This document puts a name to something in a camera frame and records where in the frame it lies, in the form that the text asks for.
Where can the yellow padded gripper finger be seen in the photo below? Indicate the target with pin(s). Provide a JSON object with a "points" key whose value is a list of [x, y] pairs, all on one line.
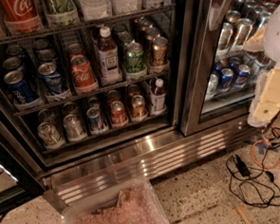
{"points": [[266, 103]]}

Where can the clear water bottle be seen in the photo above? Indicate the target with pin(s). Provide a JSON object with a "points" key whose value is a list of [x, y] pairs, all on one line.
{"points": [[95, 9]]}

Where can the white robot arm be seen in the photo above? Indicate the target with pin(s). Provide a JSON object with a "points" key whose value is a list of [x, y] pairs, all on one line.
{"points": [[267, 39]]}

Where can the pepsi can fridge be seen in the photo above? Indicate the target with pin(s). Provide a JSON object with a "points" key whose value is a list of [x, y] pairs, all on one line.
{"points": [[226, 77], [242, 73]]}

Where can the fridge glass door right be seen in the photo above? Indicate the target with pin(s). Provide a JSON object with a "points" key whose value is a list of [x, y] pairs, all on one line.
{"points": [[225, 112]]}

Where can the silver can right fridge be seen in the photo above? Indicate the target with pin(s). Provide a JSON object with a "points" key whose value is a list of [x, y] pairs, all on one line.
{"points": [[212, 84]]}

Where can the small tea bottle bottom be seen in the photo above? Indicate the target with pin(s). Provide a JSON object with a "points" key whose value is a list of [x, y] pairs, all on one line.
{"points": [[157, 94]]}

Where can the bronze can bottom shelf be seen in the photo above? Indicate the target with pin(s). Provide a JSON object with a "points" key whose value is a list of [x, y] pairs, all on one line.
{"points": [[138, 109]]}

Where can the red can bottom shelf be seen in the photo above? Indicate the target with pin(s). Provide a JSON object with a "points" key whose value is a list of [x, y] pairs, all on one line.
{"points": [[118, 115]]}

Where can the brown tea bottle white cap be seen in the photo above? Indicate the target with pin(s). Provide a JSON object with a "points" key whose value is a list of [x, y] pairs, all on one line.
{"points": [[108, 56]]}

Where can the red Coca-Cola can middle shelf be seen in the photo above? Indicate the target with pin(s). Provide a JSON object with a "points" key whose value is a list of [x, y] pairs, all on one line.
{"points": [[83, 75]]}

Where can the stainless steel fridge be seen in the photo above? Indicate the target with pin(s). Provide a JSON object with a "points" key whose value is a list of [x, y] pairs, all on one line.
{"points": [[150, 147]]}

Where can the silver can bottom shelf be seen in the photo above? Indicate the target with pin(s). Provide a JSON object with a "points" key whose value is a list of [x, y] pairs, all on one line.
{"points": [[74, 129]]}

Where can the bronze soda can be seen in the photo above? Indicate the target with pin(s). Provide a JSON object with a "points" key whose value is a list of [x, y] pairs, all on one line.
{"points": [[158, 55]]}

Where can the blue white can bottom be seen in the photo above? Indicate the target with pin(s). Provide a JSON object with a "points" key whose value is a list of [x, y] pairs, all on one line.
{"points": [[96, 122]]}

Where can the pink bubble wrap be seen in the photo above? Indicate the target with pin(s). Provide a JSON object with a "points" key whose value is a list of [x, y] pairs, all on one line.
{"points": [[134, 206]]}

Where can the clear plastic bin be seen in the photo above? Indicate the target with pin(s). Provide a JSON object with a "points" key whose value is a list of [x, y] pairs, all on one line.
{"points": [[106, 199]]}

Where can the blue pepsi can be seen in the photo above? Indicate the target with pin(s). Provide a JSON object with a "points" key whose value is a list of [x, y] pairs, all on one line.
{"points": [[56, 88], [23, 94]]}

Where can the white green can bottom left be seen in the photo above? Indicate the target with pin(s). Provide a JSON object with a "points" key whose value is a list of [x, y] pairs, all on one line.
{"points": [[50, 135]]}

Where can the front blue Pepsi can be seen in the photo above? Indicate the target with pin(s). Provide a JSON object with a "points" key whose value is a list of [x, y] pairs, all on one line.
{"points": [[23, 94]]}

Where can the large red Coca-Cola can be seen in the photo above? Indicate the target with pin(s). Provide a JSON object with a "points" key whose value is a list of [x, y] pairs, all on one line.
{"points": [[21, 16]]}

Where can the black power adapter with cable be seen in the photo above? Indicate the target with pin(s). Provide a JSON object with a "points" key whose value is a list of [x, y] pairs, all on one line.
{"points": [[253, 186]]}

